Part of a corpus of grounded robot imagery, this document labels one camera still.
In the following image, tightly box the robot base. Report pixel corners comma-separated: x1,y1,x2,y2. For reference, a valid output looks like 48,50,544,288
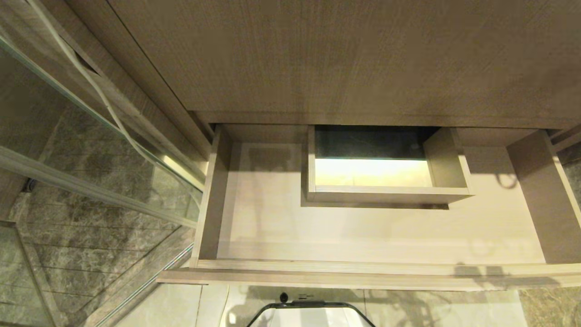
246,292,376,327

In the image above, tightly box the wooden vanity drawer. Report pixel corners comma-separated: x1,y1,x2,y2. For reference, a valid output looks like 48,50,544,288
157,124,581,291

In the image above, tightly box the wooden pipe cutout box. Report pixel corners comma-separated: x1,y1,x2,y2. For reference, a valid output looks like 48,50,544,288
305,125,475,204

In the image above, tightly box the wooden vanity cabinet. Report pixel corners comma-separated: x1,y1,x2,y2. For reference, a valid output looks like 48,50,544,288
64,0,581,160

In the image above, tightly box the glass shower door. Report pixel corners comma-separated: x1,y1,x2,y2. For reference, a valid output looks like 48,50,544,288
0,35,205,327

